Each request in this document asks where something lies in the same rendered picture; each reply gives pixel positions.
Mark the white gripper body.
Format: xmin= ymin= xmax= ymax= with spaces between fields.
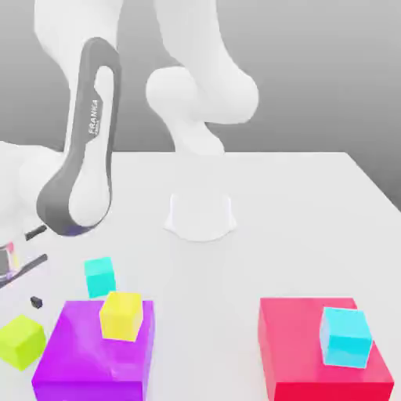
xmin=0 ymin=250 xmax=55 ymax=300

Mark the small lime green cube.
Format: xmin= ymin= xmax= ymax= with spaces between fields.
xmin=0 ymin=314 xmax=48 ymax=373

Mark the small teal cube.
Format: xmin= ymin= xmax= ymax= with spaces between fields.
xmin=83 ymin=256 xmax=117 ymax=299

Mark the small yellow cube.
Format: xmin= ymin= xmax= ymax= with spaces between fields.
xmin=99 ymin=291 xmax=144 ymax=343

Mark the small cyan cube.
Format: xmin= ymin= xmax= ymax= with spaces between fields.
xmin=319 ymin=306 xmax=374 ymax=370

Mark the large purple box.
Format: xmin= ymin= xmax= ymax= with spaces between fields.
xmin=31 ymin=299 xmax=157 ymax=401

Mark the large red box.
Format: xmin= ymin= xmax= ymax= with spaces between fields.
xmin=258 ymin=296 xmax=396 ymax=401

